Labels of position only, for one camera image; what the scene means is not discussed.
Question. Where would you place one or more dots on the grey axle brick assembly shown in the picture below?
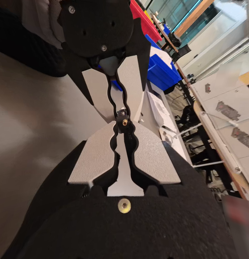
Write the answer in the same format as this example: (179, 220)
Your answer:
(121, 114)

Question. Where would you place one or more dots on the person's left forearm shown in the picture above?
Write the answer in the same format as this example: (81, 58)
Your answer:
(41, 20)

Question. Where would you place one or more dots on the black bag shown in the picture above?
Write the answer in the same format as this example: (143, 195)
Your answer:
(174, 39)

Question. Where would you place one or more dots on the red plastic bin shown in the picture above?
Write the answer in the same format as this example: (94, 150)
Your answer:
(144, 26)

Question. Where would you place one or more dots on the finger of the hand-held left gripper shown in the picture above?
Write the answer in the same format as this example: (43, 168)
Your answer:
(132, 81)
(96, 87)

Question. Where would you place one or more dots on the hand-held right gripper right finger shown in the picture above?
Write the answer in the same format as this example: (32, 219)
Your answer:
(154, 159)

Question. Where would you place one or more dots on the yellow plastic bin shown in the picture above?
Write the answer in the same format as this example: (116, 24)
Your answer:
(148, 15)

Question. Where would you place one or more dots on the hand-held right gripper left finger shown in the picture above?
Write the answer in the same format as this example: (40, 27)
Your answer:
(94, 159)

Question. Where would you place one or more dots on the black brick chassis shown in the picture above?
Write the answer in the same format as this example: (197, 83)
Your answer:
(127, 139)

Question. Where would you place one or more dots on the wood-edged office desk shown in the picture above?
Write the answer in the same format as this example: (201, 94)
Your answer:
(173, 50)

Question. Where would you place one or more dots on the brick building instruction booklet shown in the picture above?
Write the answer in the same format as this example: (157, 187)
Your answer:
(227, 95)

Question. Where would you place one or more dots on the printed white paper bag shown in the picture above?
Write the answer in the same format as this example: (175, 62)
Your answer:
(158, 109)
(160, 54)

